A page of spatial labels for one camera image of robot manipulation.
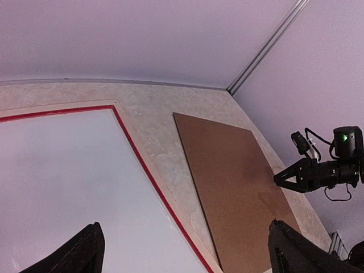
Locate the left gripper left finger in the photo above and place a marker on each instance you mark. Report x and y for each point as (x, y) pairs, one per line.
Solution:
(84, 252)

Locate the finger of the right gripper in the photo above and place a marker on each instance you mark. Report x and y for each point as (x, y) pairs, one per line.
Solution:
(295, 177)

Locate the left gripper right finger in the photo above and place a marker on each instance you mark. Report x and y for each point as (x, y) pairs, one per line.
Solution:
(291, 252)

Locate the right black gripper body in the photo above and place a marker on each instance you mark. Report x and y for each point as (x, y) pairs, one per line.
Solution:
(332, 173)

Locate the brown backing board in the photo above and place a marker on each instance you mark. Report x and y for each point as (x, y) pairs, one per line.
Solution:
(235, 187)

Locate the cat photo print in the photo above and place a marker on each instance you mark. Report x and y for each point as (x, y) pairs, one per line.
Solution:
(62, 172)

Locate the red wooden picture frame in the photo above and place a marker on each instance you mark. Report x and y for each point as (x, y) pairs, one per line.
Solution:
(177, 215)

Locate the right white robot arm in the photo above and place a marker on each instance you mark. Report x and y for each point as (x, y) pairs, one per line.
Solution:
(347, 144)

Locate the front aluminium rail base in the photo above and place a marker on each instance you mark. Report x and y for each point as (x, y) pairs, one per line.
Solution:
(337, 247)

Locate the right aluminium corner post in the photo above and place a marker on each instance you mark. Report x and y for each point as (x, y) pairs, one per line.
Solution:
(267, 46)

